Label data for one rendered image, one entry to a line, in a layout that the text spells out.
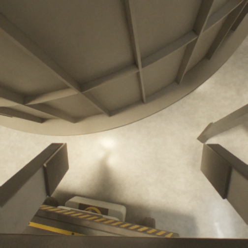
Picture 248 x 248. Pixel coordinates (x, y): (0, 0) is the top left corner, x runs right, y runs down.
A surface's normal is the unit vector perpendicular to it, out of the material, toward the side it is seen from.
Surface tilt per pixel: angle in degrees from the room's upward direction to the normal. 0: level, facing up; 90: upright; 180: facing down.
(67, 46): 90
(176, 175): 0
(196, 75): 0
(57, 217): 0
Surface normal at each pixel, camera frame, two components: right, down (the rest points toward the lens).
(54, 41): 0.25, 0.95
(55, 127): -0.16, -0.15
